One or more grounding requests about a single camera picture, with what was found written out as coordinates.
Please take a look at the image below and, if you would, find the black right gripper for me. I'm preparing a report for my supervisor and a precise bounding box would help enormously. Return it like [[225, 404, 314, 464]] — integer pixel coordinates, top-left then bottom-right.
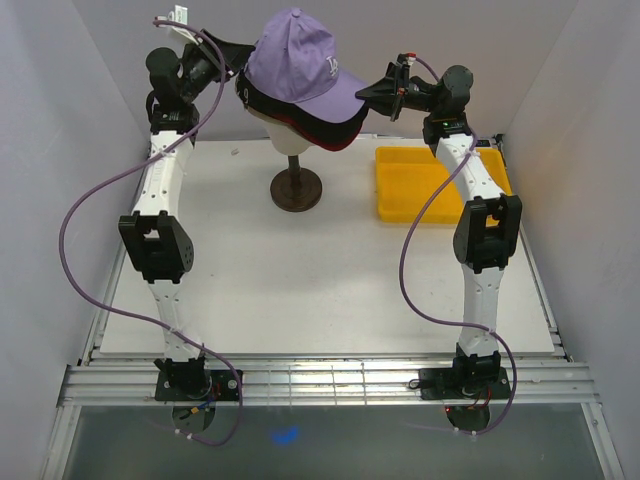
[[352, 63, 440, 123]]

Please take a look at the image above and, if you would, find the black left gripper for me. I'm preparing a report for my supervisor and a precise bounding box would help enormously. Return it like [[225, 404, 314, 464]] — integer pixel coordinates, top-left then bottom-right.
[[181, 30, 257, 105]]

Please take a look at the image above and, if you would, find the black cap white NY logo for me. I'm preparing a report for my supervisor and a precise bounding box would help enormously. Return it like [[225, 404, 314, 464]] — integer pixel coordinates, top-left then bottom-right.
[[235, 72, 369, 123]]

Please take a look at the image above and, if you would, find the purple baseball cap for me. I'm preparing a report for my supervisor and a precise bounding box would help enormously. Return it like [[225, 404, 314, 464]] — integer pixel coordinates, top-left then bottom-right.
[[245, 7, 365, 124]]

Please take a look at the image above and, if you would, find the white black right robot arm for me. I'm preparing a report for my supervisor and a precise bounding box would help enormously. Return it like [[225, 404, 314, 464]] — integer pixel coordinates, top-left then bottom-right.
[[356, 53, 522, 397]]

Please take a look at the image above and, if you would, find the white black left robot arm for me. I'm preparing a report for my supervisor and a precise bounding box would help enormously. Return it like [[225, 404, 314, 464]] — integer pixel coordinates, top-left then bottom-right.
[[118, 32, 254, 400]]

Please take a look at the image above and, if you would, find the yellow plastic bin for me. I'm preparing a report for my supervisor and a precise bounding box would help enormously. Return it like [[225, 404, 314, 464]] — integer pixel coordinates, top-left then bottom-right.
[[374, 146, 515, 224]]

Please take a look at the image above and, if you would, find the beige mannequin head on stand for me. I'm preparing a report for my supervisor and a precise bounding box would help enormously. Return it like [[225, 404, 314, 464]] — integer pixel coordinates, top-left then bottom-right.
[[248, 108, 322, 213]]

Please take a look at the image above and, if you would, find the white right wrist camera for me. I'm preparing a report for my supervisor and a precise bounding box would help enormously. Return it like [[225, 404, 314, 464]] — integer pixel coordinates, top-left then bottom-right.
[[397, 52, 417, 69]]

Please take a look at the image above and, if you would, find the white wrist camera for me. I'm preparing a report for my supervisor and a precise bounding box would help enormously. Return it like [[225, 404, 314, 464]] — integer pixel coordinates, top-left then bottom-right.
[[397, 52, 417, 69], [166, 4, 201, 44]]

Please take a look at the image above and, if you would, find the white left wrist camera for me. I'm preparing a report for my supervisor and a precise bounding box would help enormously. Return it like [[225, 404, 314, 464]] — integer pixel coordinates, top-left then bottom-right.
[[166, 4, 201, 44]]

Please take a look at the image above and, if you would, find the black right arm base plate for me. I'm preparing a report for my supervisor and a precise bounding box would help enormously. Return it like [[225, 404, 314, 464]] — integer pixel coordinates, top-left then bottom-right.
[[413, 368, 512, 400]]

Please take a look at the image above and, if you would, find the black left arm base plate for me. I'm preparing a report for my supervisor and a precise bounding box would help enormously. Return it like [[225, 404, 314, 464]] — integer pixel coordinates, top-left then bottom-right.
[[153, 369, 239, 402]]

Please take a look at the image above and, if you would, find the aluminium mounting rail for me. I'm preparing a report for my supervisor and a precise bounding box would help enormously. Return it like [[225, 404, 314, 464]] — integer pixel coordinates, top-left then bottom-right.
[[57, 356, 602, 407]]

